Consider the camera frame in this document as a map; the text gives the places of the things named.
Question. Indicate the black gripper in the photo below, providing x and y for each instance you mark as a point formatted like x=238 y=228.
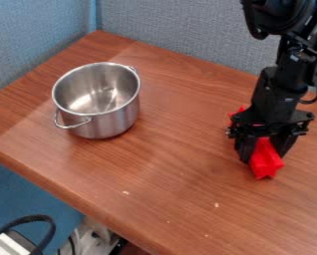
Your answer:
x=271 y=114

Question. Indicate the red plastic block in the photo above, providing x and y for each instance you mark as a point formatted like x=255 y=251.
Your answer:
x=265 y=161

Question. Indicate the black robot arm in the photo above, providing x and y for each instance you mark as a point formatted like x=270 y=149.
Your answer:
x=289 y=19

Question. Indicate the stainless steel pot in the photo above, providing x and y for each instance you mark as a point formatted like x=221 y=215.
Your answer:
x=98 y=100

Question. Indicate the white device under table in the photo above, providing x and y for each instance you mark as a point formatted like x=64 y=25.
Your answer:
x=15 y=243

